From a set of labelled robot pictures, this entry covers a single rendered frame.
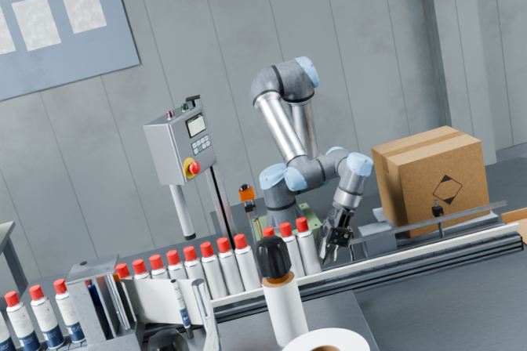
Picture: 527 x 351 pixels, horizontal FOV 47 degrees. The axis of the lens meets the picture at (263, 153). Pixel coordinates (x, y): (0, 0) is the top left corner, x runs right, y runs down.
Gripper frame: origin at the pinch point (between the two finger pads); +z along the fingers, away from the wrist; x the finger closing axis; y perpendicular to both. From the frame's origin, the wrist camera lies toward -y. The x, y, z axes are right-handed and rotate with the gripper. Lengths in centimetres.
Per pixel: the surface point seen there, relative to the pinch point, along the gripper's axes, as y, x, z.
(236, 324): 14.6, -23.0, 19.6
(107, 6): -233, -112, -34
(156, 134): -1, -59, -25
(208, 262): 3.1, -34.5, 7.9
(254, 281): 3.0, -19.2, 10.8
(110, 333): 13, -57, 32
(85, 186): -231, -99, 86
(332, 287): 6.0, 3.6, 5.6
